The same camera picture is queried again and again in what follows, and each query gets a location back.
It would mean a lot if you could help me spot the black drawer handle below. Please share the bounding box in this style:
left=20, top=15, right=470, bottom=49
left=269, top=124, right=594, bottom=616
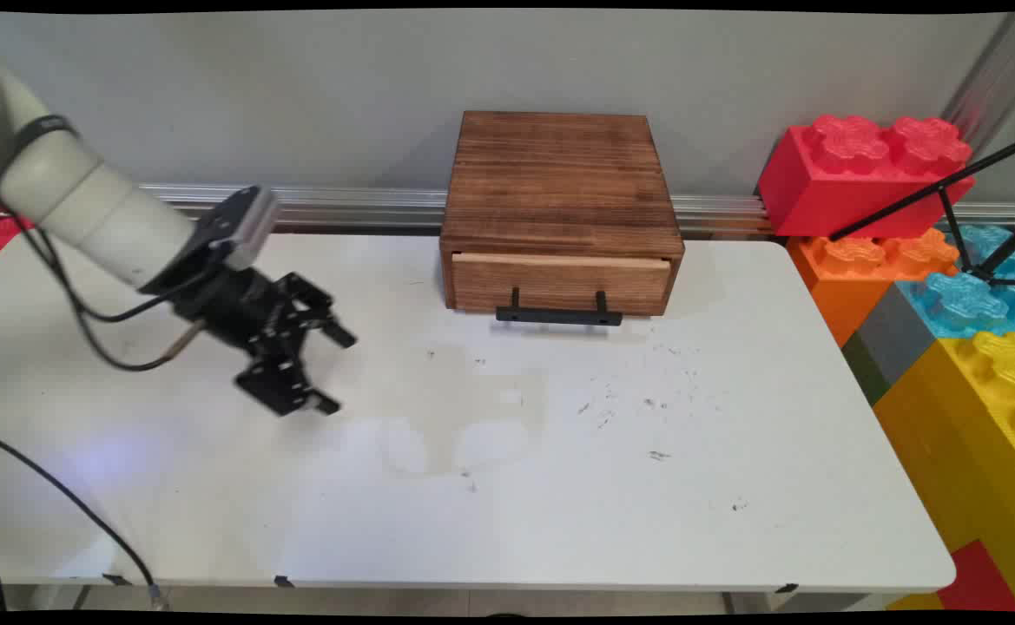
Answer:
left=495, top=287, right=624, bottom=328

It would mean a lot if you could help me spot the large grey toy brick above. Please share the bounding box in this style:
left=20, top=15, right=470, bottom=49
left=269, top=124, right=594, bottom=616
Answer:
left=854, top=284, right=939, bottom=388

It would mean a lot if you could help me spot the large red toy brick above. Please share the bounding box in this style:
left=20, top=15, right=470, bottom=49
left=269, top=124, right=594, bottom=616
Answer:
left=756, top=114, right=976, bottom=240

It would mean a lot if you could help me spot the large yellow toy brick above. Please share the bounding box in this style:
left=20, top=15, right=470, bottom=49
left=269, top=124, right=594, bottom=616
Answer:
left=873, top=331, right=1015, bottom=613

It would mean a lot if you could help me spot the aluminium post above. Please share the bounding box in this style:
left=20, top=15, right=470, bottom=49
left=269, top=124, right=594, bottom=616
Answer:
left=940, top=12, right=1015, bottom=155

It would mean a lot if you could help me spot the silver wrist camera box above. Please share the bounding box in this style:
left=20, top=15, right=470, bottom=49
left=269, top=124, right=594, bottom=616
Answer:
left=189, top=184, right=281, bottom=273

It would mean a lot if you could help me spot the flat red toy brick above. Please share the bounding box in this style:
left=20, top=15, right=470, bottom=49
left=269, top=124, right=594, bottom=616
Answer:
left=936, top=539, right=1015, bottom=613

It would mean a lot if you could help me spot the black cable with metal plug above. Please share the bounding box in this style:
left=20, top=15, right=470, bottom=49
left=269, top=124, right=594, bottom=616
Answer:
left=34, top=227, right=208, bottom=373

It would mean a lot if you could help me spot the long black table cable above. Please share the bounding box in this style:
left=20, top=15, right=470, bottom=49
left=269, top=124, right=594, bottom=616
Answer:
left=0, top=429, right=167, bottom=609

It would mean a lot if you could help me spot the black strap on arm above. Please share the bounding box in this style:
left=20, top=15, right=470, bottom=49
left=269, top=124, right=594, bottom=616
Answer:
left=7, top=114, right=82, bottom=163

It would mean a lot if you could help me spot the large blue toy brick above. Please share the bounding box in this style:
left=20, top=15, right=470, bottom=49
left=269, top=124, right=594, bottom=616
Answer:
left=895, top=223, right=1015, bottom=340

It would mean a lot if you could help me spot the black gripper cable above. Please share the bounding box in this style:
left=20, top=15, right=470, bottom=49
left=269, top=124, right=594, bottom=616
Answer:
left=3, top=204, right=213, bottom=325

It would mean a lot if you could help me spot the light wooden door panel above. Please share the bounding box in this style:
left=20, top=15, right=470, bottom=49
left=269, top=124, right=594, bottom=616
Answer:
left=450, top=251, right=674, bottom=316

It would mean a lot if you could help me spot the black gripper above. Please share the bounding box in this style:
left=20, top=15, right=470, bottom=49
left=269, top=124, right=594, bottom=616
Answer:
left=147, top=260, right=359, bottom=418

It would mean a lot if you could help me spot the dark wooden drawer box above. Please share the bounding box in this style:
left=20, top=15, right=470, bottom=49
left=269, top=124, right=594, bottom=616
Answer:
left=438, top=110, right=687, bottom=319

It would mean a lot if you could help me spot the aluminium rail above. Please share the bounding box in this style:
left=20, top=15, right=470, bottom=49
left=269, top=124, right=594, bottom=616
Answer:
left=137, top=183, right=1015, bottom=238

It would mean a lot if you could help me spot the large orange toy brick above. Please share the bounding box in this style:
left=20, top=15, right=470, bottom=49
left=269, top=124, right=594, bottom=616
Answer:
left=786, top=227, right=962, bottom=349

